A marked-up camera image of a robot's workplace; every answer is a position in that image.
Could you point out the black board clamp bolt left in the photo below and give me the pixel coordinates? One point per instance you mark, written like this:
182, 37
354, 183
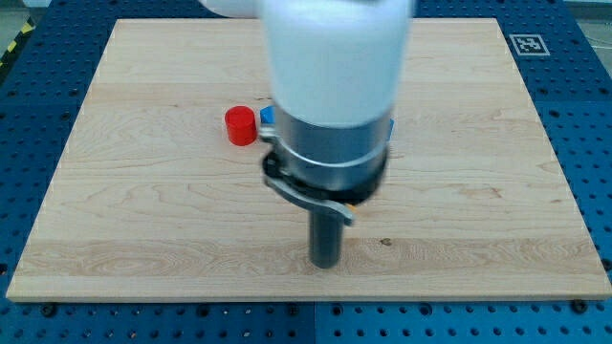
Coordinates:
48, 310

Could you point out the wooden board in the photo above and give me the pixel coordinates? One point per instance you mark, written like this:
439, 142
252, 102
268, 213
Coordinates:
152, 203

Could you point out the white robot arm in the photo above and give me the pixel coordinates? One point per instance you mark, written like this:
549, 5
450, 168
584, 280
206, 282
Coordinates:
334, 68

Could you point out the blue block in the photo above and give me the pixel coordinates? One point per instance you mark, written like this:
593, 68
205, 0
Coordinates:
266, 115

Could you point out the black board clamp bolt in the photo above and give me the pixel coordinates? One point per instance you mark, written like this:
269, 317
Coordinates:
48, 310
579, 306

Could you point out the black board clamp bolt right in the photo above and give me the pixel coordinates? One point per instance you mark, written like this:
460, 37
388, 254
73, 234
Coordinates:
579, 306

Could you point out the white fiducial marker tag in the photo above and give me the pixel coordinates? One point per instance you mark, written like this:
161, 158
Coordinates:
529, 44

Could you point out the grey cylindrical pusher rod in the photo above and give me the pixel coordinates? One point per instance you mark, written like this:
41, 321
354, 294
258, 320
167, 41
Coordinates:
325, 239

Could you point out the silver tool mount with clamp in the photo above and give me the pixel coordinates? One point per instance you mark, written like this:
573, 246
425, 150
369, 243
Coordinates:
325, 169

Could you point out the red cylinder block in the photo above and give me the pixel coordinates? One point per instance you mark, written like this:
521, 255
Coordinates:
241, 125

